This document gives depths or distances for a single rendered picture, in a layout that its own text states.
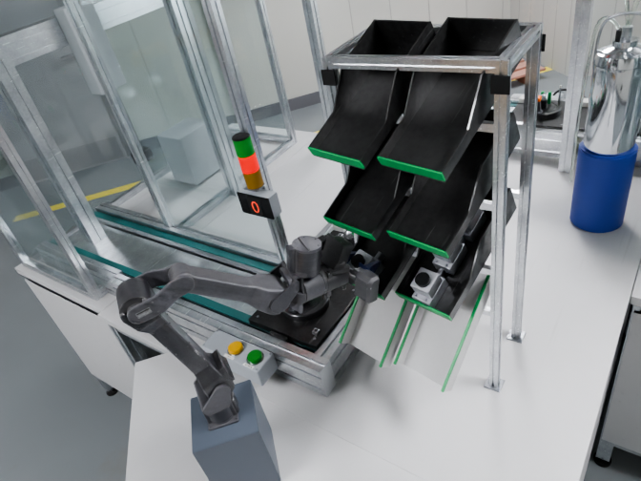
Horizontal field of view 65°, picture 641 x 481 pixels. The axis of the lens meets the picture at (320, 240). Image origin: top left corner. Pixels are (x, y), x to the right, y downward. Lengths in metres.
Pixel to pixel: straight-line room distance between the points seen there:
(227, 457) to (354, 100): 0.77
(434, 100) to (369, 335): 0.59
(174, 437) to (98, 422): 1.42
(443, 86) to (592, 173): 0.83
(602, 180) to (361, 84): 0.91
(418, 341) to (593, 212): 0.81
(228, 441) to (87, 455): 1.68
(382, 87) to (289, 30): 4.22
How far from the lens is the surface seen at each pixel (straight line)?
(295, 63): 5.30
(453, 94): 0.96
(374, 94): 1.02
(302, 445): 1.30
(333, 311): 1.40
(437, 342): 1.19
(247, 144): 1.38
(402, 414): 1.31
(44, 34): 2.06
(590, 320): 1.53
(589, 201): 1.77
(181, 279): 0.88
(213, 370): 1.02
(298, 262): 0.94
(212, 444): 1.12
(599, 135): 1.67
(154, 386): 1.57
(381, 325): 1.24
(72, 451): 2.81
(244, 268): 1.72
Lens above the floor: 1.94
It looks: 36 degrees down
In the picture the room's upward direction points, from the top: 13 degrees counter-clockwise
